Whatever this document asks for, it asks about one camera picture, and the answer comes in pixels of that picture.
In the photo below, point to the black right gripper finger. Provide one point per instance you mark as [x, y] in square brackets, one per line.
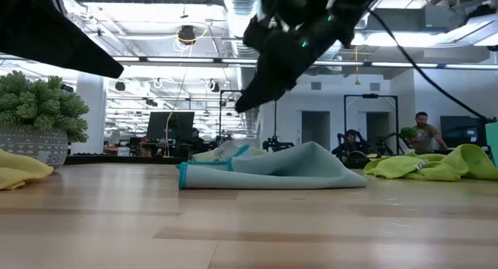
[272, 82]

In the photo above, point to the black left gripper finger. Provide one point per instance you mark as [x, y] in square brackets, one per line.
[39, 32]

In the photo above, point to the light blue microfiber towel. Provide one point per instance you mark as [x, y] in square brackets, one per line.
[292, 172]

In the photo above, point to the black background robot arm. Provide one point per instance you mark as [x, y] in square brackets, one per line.
[352, 144]
[276, 144]

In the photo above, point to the pale green microfiber towel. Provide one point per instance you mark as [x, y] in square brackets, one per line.
[221, 152]

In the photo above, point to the yellow microfiber towel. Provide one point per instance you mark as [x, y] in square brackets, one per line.
[19, 170]

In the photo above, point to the lime green microfiber towel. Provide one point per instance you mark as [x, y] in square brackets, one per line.
[428, 170]

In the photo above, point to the artificial succulent in patterned pot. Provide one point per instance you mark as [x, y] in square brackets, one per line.
[35, 105]

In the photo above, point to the yellow hanging pendant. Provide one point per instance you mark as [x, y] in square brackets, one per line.
[356, 81]

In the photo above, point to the person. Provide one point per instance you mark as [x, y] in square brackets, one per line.
[426, 135]
[196, 138]

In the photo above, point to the black computer monitor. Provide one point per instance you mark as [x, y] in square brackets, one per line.
[455, 129]
[159, 125]

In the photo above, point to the small background potted plant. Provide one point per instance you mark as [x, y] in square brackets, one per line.
[408, 133]

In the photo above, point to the corrugated silver ventilation duct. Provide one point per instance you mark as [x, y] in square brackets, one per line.
[241, 8]

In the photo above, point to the black overhead camera unit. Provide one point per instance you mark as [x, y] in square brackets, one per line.
[186, 35]

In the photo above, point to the black aluminium table frame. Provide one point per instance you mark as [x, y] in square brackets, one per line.
[116, 159]

